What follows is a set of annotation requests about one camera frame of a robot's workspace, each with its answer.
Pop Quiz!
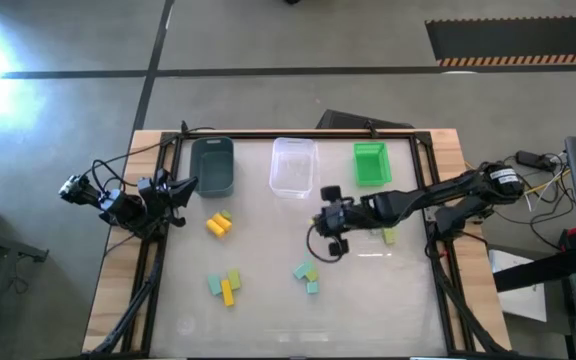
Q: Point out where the black flat board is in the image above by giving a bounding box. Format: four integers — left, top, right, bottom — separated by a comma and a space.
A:
316, 109, 415, 130

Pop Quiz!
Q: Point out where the long yellow block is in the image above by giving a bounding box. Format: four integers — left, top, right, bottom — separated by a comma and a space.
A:
220, 278, 236, 308

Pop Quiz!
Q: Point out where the clear plastic container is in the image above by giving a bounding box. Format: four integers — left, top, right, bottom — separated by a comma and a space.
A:
269, 137, 318, 200

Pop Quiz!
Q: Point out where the yellow cable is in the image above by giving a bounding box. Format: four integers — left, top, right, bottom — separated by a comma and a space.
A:
521, 171, 570, 196

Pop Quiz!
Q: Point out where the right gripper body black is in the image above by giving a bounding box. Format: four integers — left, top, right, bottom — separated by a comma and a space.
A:
312, 196, 365, 241

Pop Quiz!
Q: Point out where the black stand foot bar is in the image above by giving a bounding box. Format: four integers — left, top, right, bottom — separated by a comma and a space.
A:
0, 224, 50, 264

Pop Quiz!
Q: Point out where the dark teal plastic bin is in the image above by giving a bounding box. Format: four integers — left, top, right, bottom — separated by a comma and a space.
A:
189, 136, 236, 199

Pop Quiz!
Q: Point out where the black power adapter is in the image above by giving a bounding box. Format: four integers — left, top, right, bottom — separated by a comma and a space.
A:
515, 150, 553, 170

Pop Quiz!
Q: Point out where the black desk leg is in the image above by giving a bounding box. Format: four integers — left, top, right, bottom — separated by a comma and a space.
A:
492, 248, 576, 294

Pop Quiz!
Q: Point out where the green plastic mesh basket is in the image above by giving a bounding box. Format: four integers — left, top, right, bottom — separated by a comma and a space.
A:
352, 141, 393, 187

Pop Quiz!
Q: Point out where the white paper sheet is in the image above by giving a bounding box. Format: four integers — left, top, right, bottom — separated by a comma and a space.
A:
487, 248, 549, 324

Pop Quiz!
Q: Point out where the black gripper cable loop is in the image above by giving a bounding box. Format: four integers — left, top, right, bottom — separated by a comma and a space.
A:
306, 223, 342, 264

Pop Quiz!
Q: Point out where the black hazard-striped floor mat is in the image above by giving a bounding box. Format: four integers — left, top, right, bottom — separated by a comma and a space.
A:
425, 17, 576, 68

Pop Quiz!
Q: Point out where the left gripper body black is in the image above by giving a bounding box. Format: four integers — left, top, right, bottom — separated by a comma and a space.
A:
149, 168, 176, 222

